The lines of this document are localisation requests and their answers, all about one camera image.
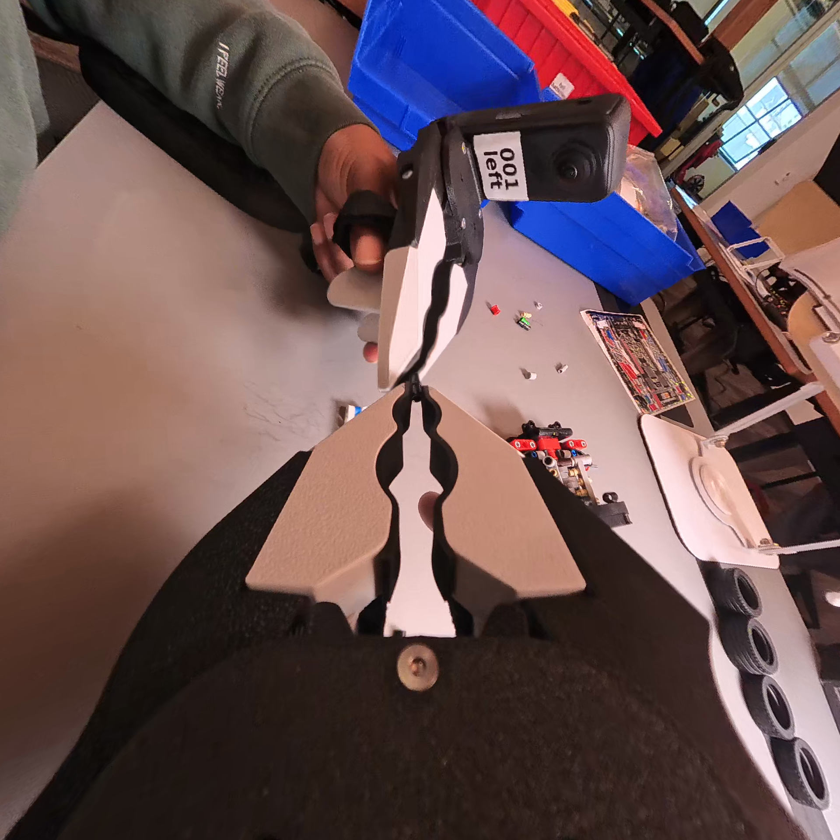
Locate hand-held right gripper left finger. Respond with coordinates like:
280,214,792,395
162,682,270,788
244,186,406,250
246,386,414,634

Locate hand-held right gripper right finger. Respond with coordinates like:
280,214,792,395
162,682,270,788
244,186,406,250
420,386,588,634

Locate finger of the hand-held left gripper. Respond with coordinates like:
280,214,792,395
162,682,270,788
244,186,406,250
413,260,476,382
377,192,454,392

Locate person's left forearm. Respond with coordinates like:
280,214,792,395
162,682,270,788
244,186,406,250
26,0,380,227

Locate partly built lego car chassis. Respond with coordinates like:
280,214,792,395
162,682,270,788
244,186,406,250
506,421,635,529

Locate person's left hand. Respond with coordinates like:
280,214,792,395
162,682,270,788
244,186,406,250
310,128,401,365

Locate clear plastic parts bag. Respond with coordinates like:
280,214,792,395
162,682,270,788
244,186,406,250
617,144,681,238

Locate red storage bin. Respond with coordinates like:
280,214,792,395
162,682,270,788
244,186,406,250
469,0,664,147

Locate small blue storage bin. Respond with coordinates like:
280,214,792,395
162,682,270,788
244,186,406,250
346,0,543,153

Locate far wooden desk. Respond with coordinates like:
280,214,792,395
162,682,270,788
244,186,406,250
640,0,746,107

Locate small blue desk bins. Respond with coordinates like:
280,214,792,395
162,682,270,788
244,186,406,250
711,199,773,261

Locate wooden edged desk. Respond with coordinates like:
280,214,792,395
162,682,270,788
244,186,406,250
669,187,840,435

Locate brown cardboard box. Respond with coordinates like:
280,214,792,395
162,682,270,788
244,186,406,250
755,180,840,258

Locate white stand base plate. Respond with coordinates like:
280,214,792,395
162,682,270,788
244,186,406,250
640,377,840,571

